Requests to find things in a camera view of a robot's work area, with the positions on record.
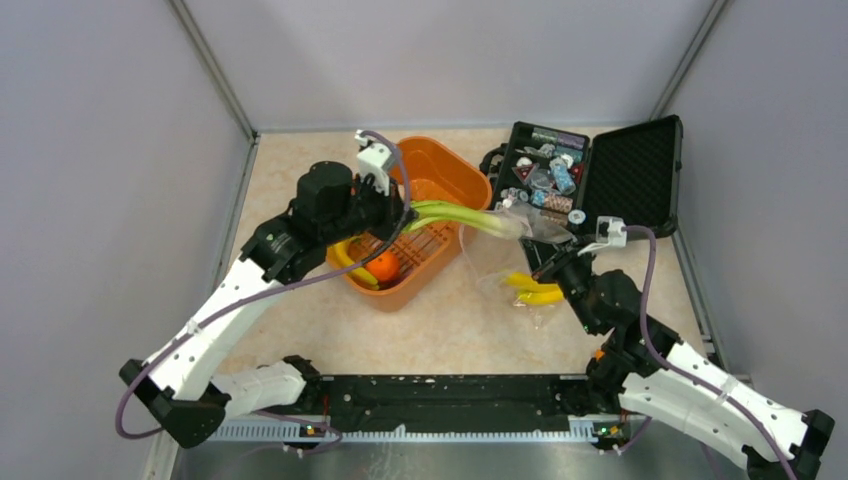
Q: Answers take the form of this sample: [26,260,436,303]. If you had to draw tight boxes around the black poker chip case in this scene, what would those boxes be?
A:
[479,115,684,238]

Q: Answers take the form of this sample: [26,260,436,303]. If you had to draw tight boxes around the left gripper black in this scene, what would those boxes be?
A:
[321,169,417,245]

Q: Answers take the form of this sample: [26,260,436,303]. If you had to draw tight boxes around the clear zip top bag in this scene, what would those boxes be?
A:
[459,197,574,329]

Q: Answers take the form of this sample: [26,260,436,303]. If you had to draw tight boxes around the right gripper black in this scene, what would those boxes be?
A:
[520,235,601,335]

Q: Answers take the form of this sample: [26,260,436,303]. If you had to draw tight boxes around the green leafy vegetable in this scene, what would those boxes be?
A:
[403,200,531,240]

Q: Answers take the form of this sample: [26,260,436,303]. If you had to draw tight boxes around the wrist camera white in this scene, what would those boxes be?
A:
[354,129,402,196]
[577,216,628,256]

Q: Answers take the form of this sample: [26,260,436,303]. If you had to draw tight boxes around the orange plastic basket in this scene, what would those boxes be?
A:
[324,136,495,314]

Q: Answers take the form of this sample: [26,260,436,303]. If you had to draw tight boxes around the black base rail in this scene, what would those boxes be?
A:
[301,374,600,434]

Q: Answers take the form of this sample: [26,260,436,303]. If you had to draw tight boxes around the yellow banana bunch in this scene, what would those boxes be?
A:
[503,272,565,306]
[331,238,379,290]

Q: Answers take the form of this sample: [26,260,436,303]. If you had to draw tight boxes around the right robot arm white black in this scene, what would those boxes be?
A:
[521,240,835,479]

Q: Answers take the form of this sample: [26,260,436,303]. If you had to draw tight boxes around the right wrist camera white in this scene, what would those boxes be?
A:
[577,216,628,256]

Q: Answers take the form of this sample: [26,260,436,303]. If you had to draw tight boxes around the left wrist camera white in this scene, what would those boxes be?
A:
[354,129,402,196]

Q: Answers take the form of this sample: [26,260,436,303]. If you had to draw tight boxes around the orange fruit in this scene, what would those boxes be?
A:
[365,251,401,284]

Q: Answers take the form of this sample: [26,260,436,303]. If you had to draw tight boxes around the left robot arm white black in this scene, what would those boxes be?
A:
[113,159,414,448]

